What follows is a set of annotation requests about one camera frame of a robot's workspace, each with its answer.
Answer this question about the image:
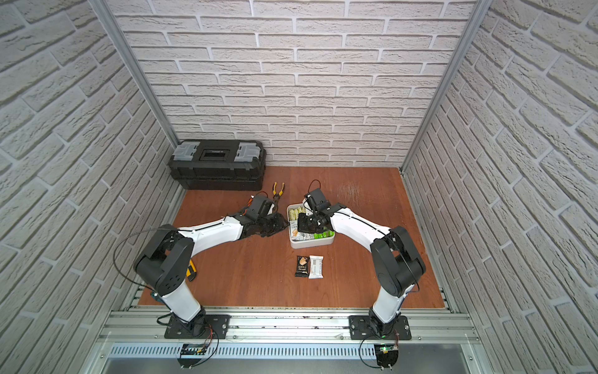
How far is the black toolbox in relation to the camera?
3.27 feet

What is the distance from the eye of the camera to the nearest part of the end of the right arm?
2.17 ft

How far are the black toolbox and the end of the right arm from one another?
0.35 metres
